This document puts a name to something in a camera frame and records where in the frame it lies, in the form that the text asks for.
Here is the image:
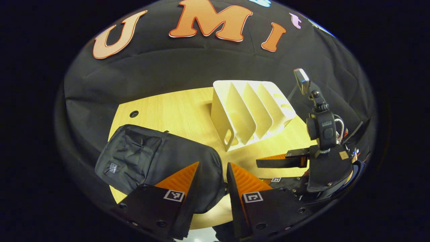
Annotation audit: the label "black schoolbag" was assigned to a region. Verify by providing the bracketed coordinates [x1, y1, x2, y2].
[94, 124, 226, 214]

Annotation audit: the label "white bookshelf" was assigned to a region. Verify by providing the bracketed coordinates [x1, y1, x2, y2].
[210, 80, 297, 153]

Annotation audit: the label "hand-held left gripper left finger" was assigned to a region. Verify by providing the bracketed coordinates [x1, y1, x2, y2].
[117, 161, 201, 241]

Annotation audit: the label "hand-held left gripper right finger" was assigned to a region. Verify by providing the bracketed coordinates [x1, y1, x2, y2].
[226, 162, 315, 239]

